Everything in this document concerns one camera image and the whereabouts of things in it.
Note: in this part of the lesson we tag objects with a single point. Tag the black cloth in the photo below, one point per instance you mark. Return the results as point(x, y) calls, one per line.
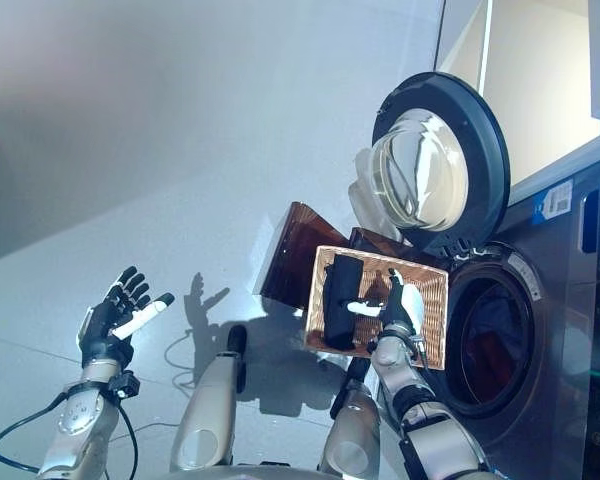
point(342, 325)

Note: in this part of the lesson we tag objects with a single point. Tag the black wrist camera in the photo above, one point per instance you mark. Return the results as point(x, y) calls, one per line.
point(417, 347)
point(125, 385)

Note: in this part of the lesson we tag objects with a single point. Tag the white counter cabinet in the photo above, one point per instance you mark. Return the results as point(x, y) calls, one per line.
point(530, 75)

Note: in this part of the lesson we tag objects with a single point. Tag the grey robot torso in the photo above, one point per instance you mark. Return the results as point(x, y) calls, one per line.
point(245, 472)

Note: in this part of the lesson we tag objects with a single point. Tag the grey robot leg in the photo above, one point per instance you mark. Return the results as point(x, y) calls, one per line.
point(205, 400)
point(352, 425)

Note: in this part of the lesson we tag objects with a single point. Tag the grey left robot leg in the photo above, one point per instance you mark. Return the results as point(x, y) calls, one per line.
point(205, 400)

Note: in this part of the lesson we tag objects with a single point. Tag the brown transparent acrylic stool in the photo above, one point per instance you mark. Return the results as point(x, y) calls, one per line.
point(290, 260)

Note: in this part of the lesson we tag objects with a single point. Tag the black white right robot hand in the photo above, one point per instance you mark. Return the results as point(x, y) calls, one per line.
point(407, 310)

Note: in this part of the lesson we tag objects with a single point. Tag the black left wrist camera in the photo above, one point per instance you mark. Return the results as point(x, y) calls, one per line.
point(125, 385)

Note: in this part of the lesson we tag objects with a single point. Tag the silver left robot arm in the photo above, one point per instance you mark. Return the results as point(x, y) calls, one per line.
point(80, 415)

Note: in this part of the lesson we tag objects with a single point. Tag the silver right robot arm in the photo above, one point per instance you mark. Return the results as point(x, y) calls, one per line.
point(430, 425)

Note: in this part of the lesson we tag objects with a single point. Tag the rectangular wicker laundry basket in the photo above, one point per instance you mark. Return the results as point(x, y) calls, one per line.
point(430, 300)

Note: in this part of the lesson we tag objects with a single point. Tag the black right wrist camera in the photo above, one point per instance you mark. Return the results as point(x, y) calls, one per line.
point(417, 347)

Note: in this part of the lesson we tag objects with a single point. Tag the grey right robot leg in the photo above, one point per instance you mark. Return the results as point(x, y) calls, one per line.
point(352, 425)

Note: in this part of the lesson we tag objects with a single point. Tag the round glass washing machine door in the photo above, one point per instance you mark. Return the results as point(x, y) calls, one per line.
point(420, 175)

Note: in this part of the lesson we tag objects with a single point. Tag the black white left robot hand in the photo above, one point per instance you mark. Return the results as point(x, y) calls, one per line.
point(102, 330)

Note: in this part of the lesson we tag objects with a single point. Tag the grey front-load washing machine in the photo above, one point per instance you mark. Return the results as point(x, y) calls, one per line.
point(555, 350)

